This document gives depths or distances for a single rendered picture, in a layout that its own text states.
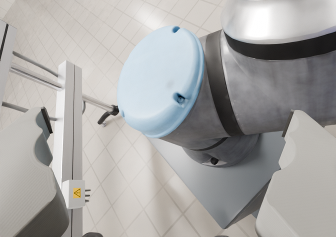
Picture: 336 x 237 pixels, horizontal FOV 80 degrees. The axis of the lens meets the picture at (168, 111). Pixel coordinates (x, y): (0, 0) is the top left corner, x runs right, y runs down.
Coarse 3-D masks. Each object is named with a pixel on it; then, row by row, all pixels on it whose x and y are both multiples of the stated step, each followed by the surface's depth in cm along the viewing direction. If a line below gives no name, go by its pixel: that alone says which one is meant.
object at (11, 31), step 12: (0, 24) 98; (0, 36) 95; (12, 36) 101; (0, 48) 93; (12, 48) 98; (0, 60) 91; (0, 72) 89; (0, 84) 87; (0, 96) 85; (0, 108) 83
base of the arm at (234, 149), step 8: (232, 136) 29; (240, 136) 30; (248, 136) 32; (256, 136) 33; (216, 144) 28; (224, 144) 30; (232, 144) 30; (240, 144) 31; (248, 144) 32; (192, 152) 33; (200, 152) 31; (208, 152) 31; (216, 152) 31; (224, 152) 31; (232, 152) 31; (240, 152) 32; (248, 152) 34; (200, 160) 34; (208, 160) 35; (216, 160) 35; (224, 160) 33; (232, 160) 33; (240, 160) 35
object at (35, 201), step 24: (24, 120) 9; (48, 120) 11; (0, 144) 8; (24, 144) 8; (0, 168) 7; (24, 168) 7; (48, 168) 7; (0, 192) 6; (24, 192) 6; (48, 192) 6; (0, 216) 5; (24, 216) 5; (48, 216) 6
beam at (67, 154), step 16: (64, 64) 128; (64, 80) 122; (80, 80) 133; (64, 96) 116; (80, 96) 127; (64, 112) 112; (80, 112) 122; (64, 128) 108; (80, 128) 117; (64, 144) 104; (80, 144) 113; (64, 160) 101; (80, 160) 109; (64, 176) 97; (80, 176) 105; (80, 208) 98; (80, 224) 95
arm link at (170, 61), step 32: (160, 32) 21; (192, 32) 20; (128, 64) 23; (160, 64) 19; (192, 64) 17; (128, 96) 21; (160, 96) 18; (192, 96) 17; (224, 96) 17; (160, 128) 19; (192, 128) 20; (224, 128) 20
